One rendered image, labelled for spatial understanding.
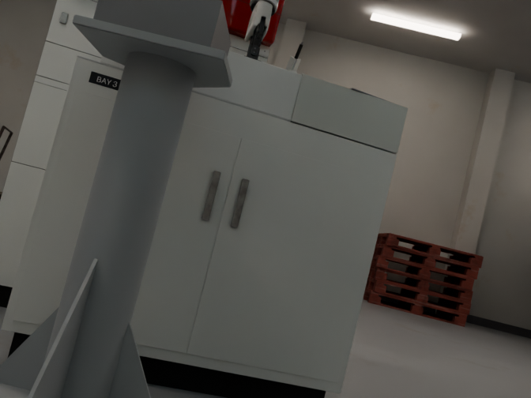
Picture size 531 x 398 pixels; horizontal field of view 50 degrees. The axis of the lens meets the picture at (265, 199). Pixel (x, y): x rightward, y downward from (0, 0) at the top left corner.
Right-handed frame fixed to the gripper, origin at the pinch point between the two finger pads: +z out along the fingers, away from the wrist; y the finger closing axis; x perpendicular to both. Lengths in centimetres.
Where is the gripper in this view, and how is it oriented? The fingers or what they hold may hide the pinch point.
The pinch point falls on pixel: (253, 53)
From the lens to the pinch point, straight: 173.5
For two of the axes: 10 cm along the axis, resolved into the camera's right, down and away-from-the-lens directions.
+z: -1.9, 9.5, -2.7
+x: 9.4, 2.5, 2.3
